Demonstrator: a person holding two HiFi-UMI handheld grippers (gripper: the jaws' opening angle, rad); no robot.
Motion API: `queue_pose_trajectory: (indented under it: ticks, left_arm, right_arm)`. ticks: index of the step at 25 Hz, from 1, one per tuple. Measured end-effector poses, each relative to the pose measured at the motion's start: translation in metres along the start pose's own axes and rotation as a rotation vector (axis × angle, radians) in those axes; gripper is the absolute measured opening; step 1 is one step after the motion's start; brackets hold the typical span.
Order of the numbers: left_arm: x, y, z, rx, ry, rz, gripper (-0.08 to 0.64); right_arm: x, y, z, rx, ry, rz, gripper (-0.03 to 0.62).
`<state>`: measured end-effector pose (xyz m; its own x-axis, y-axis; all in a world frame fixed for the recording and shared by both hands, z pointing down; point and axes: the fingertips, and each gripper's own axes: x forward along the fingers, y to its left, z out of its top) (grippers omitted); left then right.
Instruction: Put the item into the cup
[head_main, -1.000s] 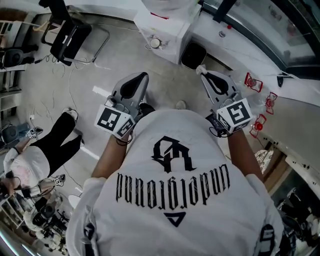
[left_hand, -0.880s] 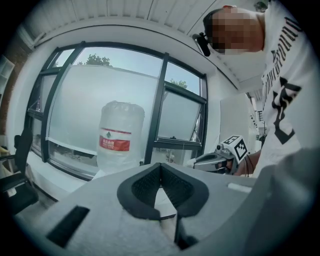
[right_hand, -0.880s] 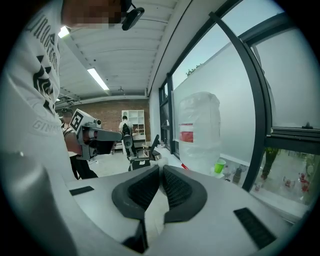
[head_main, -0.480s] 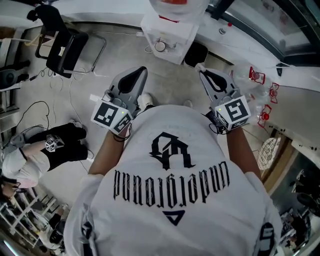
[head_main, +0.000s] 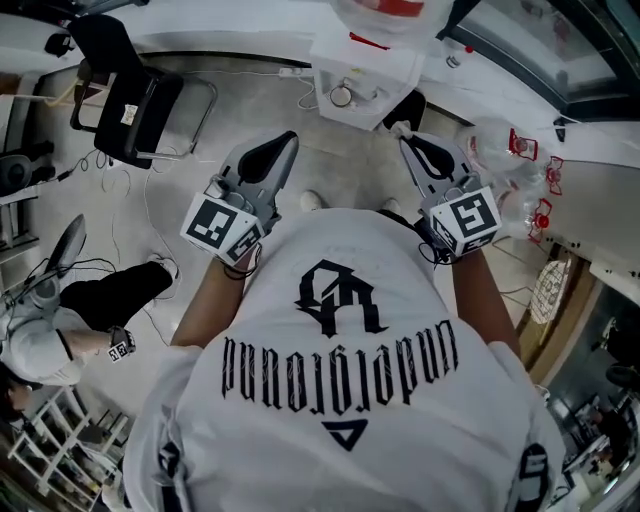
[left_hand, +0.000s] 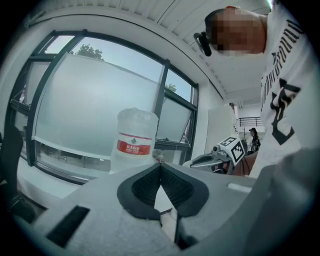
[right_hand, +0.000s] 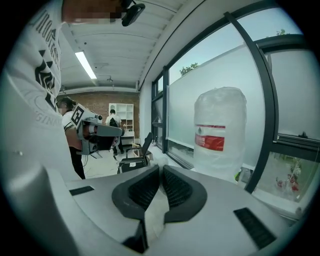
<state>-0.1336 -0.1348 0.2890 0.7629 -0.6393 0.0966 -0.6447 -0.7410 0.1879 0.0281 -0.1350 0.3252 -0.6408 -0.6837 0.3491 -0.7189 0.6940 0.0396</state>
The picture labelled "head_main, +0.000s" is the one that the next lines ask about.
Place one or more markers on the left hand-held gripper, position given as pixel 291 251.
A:
pixel 210 222

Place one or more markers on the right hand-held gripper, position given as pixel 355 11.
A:
pixel 470 220

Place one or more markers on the clear round cup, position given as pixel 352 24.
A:
pixel 341 95

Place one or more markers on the person's right forearm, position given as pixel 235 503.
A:
pixel 482 300

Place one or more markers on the person's left forearm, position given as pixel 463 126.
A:
pixel 210 305

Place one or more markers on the person's left white shoe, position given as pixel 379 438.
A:
pixel 312 200

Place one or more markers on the person's white shoe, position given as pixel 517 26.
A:
pixel 312 200
pixel 390 205

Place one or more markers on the person's right white shoe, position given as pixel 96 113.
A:
pixel 390 205

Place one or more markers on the clear plastic bags red print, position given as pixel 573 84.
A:
pixel 520 180

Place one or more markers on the black wrist band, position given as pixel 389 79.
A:
pixel 240 272

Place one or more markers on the small white table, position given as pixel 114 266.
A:
pixel 370 75

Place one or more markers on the black office chair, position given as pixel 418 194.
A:
pixel 140 110

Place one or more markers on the white plastic bag red print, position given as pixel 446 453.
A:
pixel 390 20

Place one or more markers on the grey stand device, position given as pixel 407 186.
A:
pixel 55 270

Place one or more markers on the person's white printed T-shirt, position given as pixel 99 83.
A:
pixel 350 400

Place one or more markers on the white shelf rack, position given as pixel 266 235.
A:
pixel 65 440

